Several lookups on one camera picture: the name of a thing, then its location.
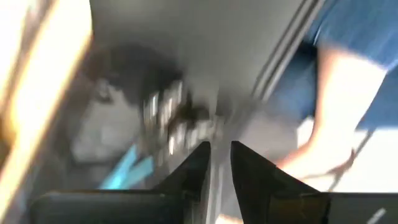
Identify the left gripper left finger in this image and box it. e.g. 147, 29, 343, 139
154, 141, 213, 224

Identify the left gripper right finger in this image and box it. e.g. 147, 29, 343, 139
229, 140, 331, 224

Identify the dark grey plastic bin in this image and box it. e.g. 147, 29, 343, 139
29, 42, 240, 191

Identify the person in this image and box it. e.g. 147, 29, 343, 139
269, 0, 398, 189

